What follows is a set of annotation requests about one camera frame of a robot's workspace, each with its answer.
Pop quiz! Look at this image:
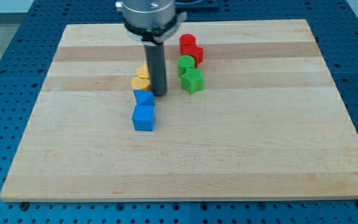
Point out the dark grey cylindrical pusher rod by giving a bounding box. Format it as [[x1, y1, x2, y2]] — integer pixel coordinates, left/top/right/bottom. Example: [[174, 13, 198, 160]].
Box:
[[144, 44, 167, 96]]

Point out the red cylinder block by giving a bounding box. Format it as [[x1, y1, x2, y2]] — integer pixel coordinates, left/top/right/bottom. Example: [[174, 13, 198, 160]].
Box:
[[179, 34, 196, 55]]

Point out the light wooden board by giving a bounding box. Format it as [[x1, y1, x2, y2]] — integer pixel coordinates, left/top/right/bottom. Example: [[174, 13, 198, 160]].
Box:
[[0, 19, 358, 202]]

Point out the yellow pentagon block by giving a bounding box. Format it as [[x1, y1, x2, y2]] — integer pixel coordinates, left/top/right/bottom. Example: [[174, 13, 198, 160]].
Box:
[[136, 65, 149, 79]]

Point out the green cylinder block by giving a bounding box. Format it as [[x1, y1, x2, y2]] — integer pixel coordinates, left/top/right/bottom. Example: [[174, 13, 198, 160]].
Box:
[[177, 55, 195, 77]]

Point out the red star block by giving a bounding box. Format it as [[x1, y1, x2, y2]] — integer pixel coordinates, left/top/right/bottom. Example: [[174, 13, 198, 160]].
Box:
[[181, 45, 204, 68]]

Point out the yellow heart block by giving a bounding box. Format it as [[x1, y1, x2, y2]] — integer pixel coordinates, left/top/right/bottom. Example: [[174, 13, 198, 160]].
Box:
[[131, 77, 151, 91]]

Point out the blue triangle block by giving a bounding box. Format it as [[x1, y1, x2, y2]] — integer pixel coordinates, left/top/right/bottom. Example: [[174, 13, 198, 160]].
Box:
[[133, 90, 155, 106]]

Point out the green star block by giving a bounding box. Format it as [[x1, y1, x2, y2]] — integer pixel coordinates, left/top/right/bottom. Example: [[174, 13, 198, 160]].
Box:
[[181, 68, 204, 95]]

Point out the blue cube block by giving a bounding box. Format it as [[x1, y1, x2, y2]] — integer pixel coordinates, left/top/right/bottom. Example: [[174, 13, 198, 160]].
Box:
[[132, 105, 155, 131]]

